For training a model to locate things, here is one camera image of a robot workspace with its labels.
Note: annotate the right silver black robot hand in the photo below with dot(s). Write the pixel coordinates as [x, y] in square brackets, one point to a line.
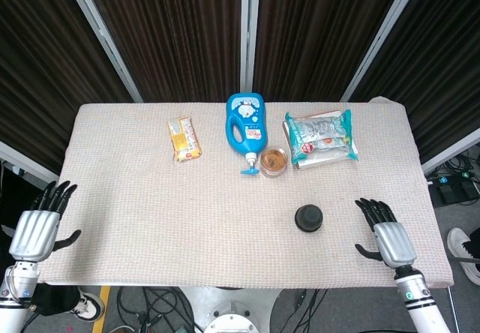
[393, 241]

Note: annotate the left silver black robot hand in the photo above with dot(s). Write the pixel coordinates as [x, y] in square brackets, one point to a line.
[33, 231]

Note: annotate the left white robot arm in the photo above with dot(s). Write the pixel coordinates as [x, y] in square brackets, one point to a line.
[17, 288]

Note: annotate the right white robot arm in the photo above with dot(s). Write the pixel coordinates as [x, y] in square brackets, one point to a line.
[420, 299]

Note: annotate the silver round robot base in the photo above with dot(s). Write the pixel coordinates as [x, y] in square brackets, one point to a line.
[240, 310]

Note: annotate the black trouser leg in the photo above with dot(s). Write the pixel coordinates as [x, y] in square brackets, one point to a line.
[52, 299]

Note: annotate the black power strip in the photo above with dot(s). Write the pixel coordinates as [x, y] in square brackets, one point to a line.
[453, 190]

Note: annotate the white metal table leg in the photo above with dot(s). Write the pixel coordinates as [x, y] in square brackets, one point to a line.
[453, 310]

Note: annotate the white and black sneaker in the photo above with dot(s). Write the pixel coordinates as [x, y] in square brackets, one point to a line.
[88, 306]

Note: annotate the yellow floor tape strip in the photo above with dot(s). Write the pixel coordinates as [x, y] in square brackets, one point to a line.
[100, 310]

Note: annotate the flat white cardboard box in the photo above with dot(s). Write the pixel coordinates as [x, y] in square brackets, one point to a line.
[305, 165]

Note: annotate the teal snack bag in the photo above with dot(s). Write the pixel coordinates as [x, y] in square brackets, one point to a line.
[322, 134]

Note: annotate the clear jar with orange contents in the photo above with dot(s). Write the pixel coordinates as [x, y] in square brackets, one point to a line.
[273, 162]

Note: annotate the beige waffle-weave tablecloth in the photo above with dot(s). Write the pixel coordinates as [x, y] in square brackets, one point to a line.
[187, 216]

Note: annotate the dark brown curtain panel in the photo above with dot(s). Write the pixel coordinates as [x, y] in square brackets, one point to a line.
[168, 36]
[442, 59]
[318, 36]
[37, 66]

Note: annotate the yellow snack packet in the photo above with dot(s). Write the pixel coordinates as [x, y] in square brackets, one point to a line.
[183, 140]

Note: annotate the blue pump detergent bottle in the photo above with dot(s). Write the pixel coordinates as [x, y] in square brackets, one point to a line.
[245, 123]

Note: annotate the white partition frame rail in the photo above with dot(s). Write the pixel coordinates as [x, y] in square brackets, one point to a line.
[22, 160]
[450, 151]

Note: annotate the white partition frame post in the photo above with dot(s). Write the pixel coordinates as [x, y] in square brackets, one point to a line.
[101, 33]
[382, 36]
[250, 29]

